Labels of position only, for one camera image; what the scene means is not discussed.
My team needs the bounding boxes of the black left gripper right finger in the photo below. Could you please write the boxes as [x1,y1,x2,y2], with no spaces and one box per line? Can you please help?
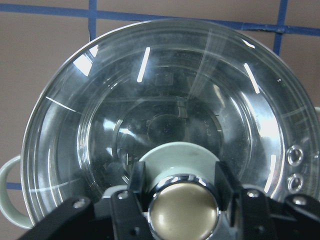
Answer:
[214,161,320,240]

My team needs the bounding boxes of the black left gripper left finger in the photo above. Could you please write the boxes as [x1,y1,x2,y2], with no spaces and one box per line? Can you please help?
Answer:
[21,161,150,240]

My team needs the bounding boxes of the glass pot lid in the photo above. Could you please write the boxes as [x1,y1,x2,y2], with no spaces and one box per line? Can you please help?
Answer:
[21,19,320,240]

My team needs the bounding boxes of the pale green cooking pot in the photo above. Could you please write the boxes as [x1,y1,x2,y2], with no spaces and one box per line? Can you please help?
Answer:
[0,99,320,240]

